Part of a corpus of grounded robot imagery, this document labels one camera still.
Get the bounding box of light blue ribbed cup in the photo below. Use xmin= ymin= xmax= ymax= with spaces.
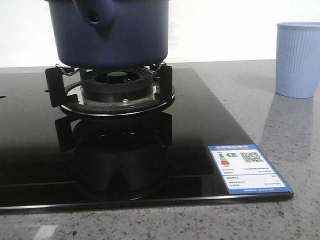
xmin=275 ymin=21 xmax=320 ymax=99

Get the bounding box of black pot support grate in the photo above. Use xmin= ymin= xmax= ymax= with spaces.
xmin=45 ymin=63 xmax=175 ymax=118

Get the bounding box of dark blue cooking pot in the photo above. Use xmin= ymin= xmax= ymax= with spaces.
xmin=48 ymin=0 xmax=169 ymax=69

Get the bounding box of black glass gas cooktop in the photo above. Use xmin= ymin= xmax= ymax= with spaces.
xmin=0 ymin=68 xmax=293 ymax=213

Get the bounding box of black gas burner head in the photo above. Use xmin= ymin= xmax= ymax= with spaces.
xmin=80 ymin=67 xmax=153 ymax=103

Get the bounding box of blue energy rating sticker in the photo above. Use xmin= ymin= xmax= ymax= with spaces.
xmin=208 ymin=144 xmax=292 ymax=195

